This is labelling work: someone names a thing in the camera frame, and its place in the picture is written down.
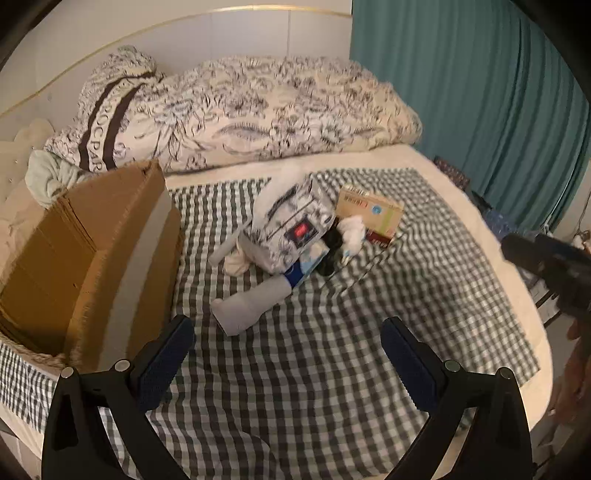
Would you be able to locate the white tissue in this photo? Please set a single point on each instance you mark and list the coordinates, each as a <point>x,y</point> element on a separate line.
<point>353,230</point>

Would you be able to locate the white tube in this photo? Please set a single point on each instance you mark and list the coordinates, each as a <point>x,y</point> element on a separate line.
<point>220,255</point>

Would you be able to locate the floral patterned duvet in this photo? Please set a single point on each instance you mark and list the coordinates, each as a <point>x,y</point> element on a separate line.
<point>277,106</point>

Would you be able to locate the blue plastic bag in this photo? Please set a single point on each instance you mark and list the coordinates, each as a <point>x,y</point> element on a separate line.
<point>501,224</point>

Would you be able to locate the green checked cloth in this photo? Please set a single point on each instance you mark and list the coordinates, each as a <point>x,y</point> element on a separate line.
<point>323,346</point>

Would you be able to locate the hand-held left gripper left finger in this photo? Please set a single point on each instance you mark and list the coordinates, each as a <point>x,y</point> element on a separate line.
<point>161,364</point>

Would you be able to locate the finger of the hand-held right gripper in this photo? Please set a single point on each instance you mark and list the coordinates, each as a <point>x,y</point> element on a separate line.
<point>521,251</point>

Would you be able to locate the tan medicine box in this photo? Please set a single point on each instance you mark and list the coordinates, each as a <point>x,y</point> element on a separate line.
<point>369,210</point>

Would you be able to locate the cream bed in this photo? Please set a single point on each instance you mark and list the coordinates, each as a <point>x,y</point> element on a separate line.
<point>461,184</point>

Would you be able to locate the person's right hand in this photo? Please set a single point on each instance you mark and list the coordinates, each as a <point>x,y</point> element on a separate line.
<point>575,364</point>

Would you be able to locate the light green cloth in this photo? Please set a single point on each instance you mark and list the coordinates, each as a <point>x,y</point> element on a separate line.
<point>44,177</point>

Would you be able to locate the brown cardboard box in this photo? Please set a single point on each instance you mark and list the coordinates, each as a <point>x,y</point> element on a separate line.
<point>55,258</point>

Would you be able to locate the teal curtain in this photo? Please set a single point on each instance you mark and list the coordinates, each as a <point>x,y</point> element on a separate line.
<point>461,92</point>

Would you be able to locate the white headboard with gold trim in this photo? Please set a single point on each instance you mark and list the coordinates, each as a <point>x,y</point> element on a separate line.
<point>184,41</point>

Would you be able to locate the dark patterned bag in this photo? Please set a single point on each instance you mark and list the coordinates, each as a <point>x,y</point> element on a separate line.
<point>450,171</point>

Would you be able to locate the cream sock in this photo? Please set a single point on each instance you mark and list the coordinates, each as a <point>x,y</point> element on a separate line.
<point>238,263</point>

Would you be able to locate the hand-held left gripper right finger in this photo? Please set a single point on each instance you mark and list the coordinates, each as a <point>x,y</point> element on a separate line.
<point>411,364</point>

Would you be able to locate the floral tissue pack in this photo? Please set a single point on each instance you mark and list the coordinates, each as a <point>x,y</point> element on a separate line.
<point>291,221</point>

